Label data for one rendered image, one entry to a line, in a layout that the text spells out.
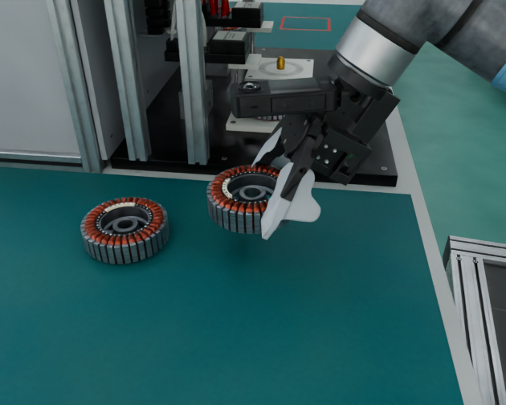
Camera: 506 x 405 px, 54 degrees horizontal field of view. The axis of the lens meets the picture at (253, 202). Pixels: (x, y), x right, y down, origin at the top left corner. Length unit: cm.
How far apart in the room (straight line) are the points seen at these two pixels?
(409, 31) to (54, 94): 54
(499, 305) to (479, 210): 82
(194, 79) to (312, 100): 26
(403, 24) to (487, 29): 8
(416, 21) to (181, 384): 42
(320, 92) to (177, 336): 30
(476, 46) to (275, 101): 20
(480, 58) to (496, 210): 175
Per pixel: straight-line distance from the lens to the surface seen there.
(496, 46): 54
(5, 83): 87
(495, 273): 159
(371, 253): 67
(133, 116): 80
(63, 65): 79
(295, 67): 120
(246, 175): 63
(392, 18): 52
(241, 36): 92
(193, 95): 76
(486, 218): 220
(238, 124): 91
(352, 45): 53
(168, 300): 59
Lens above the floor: 117
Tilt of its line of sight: 34 degrees down
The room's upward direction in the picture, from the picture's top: straight up
